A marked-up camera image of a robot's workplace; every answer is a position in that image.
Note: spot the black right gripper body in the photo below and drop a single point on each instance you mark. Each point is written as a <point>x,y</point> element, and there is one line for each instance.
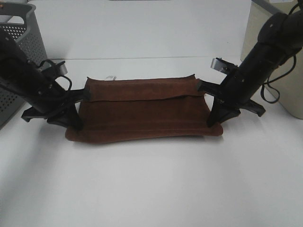
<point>238,88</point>

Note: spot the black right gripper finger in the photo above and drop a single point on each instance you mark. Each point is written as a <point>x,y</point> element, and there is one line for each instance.
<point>214,116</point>
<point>209,88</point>

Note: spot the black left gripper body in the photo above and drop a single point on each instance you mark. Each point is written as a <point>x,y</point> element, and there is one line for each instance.
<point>48,99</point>

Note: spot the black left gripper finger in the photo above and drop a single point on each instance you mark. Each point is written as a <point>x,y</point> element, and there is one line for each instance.
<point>74,119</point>
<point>79,94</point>

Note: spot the brown towel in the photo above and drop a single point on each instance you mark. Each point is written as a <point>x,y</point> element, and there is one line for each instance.
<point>122,110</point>

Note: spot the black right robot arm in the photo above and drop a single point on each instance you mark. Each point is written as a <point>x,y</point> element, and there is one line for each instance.
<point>261,64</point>

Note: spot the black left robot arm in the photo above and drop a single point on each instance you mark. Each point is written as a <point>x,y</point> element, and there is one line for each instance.
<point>14,62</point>

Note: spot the white towel label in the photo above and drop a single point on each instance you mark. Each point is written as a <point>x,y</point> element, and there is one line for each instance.
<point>110,78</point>

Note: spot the beige storage box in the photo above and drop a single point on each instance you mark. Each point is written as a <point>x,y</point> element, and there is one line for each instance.
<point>277,25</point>

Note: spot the grey perforated plastic basket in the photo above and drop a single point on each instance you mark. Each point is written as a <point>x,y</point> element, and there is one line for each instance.
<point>26,33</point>

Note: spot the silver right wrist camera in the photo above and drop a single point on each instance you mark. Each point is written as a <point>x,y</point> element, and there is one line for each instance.
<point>223,66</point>

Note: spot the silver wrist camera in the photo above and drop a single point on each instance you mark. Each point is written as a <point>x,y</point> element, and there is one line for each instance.
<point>223,66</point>
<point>53,70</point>

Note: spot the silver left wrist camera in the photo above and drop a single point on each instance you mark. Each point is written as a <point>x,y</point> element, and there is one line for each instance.
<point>53,70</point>

